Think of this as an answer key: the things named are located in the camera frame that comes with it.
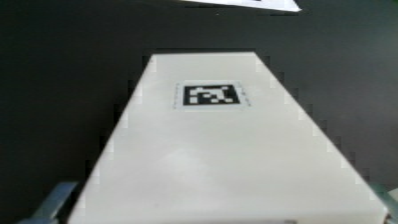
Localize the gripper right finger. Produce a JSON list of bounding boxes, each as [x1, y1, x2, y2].
[[371, 184, 398, 224]]

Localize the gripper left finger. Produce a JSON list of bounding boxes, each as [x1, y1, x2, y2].
[[15, 181, 78, 224]]

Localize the long white cabinet side piece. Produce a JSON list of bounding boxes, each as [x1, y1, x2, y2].
[[67, 52, 389, 224]]

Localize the white marker sheet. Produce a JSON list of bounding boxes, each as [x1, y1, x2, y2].
[[177, 0, 301, 12]]

